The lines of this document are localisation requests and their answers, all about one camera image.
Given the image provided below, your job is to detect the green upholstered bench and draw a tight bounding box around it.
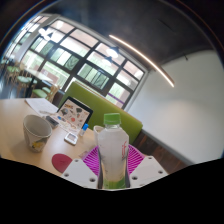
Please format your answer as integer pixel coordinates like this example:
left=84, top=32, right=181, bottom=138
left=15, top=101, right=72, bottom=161
left=59, top=80, right=144, bottom=145

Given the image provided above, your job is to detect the flat round red coaster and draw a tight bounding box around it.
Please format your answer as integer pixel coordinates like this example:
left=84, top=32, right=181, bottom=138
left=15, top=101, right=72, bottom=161
left=51, top=153, right=74, bottom=174

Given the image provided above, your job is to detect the clear bottle with green cap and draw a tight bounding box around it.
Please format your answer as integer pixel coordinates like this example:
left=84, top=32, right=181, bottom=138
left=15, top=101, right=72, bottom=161
left=92, top=112, right=131, bottom=190

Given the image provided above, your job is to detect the small white square device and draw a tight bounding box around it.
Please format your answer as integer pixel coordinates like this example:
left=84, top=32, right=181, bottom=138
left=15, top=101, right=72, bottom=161
left=64, top=131, right=79, bottom=146

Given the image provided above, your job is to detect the small blue-capped bottle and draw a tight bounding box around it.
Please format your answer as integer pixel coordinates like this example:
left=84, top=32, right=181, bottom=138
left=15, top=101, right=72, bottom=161
left=79, top=123, right=90, bottom=137

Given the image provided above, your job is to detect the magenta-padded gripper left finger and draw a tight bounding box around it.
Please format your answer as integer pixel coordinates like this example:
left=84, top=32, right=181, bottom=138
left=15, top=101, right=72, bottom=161
left=61, top=145, right=102, bottom=190

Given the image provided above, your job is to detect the large black-framed window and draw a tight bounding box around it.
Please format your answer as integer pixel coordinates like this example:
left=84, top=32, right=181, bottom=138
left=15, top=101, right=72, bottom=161
left=6, top=14, right=148, bottom=109

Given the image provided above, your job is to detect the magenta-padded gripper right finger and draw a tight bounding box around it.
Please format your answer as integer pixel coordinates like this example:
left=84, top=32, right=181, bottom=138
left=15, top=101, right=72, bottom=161
left=126, top=144, right=169, bottom=190

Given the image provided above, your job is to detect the long linear ceiling light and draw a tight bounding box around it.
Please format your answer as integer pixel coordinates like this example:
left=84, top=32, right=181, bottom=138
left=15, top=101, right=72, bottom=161
left=108, top=34, right=175, bottom=88

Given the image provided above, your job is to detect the black pendant lamp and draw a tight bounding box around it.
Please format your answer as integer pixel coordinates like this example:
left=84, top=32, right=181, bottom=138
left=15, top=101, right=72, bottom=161
left=102, top=56, right=114, bottom=67
left=37, top=26, right=54, bottom=40
left=105, top=46, right=120, bottom=60

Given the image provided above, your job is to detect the group of wooden green-seated chairs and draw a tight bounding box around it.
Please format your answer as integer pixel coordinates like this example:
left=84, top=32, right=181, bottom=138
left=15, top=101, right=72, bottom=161
left=2, top=59, right=59, bottom=102

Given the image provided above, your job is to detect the white paper sheet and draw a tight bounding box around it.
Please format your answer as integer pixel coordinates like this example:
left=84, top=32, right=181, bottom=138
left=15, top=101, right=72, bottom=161
left=24, top=97, right=59, bottom=118

